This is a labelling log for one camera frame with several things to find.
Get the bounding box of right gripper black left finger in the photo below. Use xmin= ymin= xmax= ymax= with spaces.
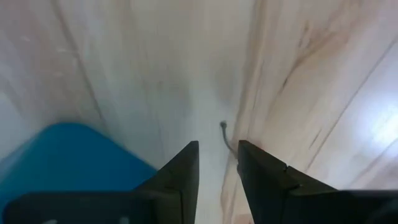
xmin=134 ymin=140 xmax=200 ymax=224

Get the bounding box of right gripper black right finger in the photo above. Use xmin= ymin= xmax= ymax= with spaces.
xmin=236 ymin=139 xmax=338 ymax=224

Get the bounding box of dark red toy cherry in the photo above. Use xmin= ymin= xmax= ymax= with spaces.
xmin=219 ymin=120 xmax=239 ymax=160

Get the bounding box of teal plastic container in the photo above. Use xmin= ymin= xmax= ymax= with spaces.
xmin=0 ymin=122 xmax=159 ymax=215

